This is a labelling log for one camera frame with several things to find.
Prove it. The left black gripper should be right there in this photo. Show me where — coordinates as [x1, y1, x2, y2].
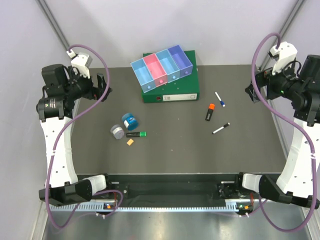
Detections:
[63, 65, 112, 102]

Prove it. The blue capped white marker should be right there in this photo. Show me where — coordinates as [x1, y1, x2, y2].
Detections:
[214, 91, 226, 108]

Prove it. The small yellow eraser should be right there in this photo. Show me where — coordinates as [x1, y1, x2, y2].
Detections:
[126, 139, 134, 146]

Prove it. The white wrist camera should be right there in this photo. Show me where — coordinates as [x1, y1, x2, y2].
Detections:
[268, 41, 298, 76]
[66, 49, 93, 79]

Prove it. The green ring binder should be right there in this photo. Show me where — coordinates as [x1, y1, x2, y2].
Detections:
[141, 50, 200, 104]

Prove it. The light blue bin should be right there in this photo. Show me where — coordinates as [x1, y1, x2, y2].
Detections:
[156, 49, 180, 83]
[130, 58, 156, 93]

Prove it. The blue jar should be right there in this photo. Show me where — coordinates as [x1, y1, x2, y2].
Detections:
[121, 113, 139, 131]

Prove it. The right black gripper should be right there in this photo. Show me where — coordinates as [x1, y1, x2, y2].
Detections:
[244, 57, 305, 103]

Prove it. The orange highlighter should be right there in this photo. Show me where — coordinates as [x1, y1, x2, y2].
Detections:
[205, 103, 215, 121]

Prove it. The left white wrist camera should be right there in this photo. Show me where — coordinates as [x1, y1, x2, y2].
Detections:
[66, 49, 93, 79]

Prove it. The purple bin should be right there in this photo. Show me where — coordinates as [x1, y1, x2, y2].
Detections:
[167, 45, 193, 78]

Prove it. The green highlighter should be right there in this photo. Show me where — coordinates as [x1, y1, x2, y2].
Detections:
[125, 131, 147, 138]

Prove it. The pink bin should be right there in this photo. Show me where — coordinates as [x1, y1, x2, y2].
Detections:
[143, 53, 168, 87]

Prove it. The grey clear jar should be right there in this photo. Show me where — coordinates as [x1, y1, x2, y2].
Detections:
[110, 124, 125, 140]

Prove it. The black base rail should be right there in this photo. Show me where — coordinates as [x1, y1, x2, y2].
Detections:
[108, 173, 236, 208]

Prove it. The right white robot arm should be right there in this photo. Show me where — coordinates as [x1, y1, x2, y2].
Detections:
[233, 54, 320, 209]

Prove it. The slotted cable duct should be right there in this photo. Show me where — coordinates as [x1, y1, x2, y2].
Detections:
[49, 199, 252, 213]

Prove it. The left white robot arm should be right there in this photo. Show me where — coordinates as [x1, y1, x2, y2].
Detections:
[36, 64, 114, 207]

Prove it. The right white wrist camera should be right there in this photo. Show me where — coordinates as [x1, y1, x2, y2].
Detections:
[268, 41, 298, 76]

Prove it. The black capped white marker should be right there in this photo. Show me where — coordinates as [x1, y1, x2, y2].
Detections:
[212, 122, 230, 135]

